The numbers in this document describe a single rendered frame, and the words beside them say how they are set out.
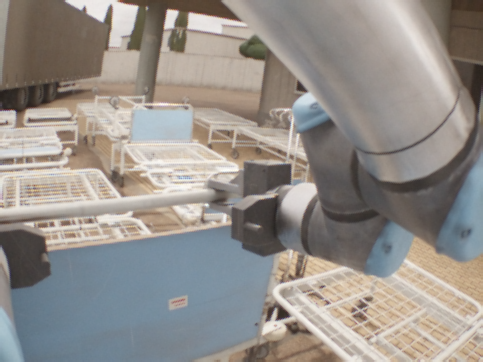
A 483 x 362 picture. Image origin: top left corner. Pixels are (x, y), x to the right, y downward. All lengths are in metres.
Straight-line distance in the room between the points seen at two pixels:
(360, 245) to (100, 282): 0.39
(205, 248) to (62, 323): 0.30
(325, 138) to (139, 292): 0.42
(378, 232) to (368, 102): 0.22
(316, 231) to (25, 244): 0.31
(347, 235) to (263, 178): 0.17
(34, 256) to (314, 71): 0.29
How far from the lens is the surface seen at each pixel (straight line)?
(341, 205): 0.35
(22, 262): 0.35
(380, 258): 0.37
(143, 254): 0.59
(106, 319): 0.63
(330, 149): 0.31
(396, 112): 0.17
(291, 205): 0.45
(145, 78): 10.10
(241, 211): 0.44
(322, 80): 0.17
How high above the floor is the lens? 1.32
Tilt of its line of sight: 16 degrees down
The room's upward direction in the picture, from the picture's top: 7 degrees clockwise
